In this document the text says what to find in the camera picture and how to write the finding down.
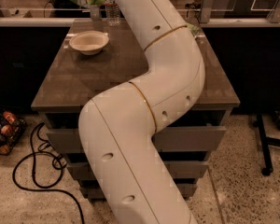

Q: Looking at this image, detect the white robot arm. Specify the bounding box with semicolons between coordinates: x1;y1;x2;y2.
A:
78;0;205;224

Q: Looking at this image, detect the white paper bowl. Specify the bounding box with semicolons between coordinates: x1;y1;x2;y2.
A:
69;31;109;55

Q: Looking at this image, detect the top grey drawer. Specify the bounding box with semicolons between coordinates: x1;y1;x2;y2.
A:
47;126;226;153

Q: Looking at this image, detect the grey drawer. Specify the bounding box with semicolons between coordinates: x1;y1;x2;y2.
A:
67;161;208;180
47;126;226;153
80;184;197;201

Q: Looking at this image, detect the grey drawer cabinet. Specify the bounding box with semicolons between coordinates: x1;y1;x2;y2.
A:
30;18;241;202

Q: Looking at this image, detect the middle grey drawer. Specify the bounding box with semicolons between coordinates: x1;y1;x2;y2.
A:
67;161;208;180

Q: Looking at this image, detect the clear plastic water bottle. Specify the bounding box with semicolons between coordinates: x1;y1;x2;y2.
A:
105;4;120;26

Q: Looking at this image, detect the bottom grey drawer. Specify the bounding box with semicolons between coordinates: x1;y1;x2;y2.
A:
80;184;197;201

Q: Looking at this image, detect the black stand leg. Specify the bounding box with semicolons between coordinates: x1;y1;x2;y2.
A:
253;114;280;176

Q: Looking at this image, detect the black floor cable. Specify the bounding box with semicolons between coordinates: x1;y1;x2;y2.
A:
11;122;86;224

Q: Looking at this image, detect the black wire basket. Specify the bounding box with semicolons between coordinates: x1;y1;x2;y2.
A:
0;111;27;155

